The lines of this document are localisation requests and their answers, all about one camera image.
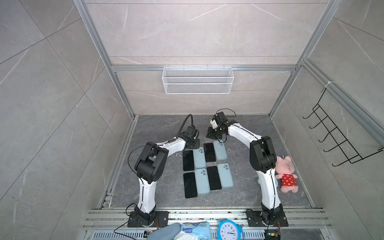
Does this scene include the black phone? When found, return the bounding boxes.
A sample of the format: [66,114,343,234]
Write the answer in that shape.
[203,143,216,163]
[183,150,195,172]
[183,172,198,199]

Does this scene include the grey-green phone case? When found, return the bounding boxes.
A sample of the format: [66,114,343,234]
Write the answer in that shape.
[217,163,234,188]

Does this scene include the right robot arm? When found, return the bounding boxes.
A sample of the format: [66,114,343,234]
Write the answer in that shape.
[207,112,284,226]

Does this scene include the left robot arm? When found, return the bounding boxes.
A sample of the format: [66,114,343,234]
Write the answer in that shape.
[135,125,200,221]

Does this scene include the pink pig plush toy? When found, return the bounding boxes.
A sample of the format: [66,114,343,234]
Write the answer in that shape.
[275,156,299,193]

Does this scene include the blue wet wipes pack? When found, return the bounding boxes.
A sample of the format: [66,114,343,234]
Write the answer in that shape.
[174,222,211,240]

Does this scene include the grey-blue cloth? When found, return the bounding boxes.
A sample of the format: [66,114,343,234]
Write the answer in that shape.
[147,223,182,240]

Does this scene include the blue alarm clock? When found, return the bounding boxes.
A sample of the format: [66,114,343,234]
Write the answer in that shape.
[218,220,243,240]

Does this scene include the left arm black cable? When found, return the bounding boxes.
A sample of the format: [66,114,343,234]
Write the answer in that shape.
[176,113,194,140]

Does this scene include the white wire mesh basket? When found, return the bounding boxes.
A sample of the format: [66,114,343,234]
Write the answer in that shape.
[162,67,235,95]

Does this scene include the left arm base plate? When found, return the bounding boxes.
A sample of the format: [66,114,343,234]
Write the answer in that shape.
[127,211,169,228]

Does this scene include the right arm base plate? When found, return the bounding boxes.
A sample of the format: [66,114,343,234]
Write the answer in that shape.
[245,209,289,227]

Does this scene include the aluminium rail front frame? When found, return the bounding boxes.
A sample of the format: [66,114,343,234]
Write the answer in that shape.
[81,207,338,240]

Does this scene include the black wire hook rack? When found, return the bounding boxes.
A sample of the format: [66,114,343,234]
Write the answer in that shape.
[302,88,384,167]

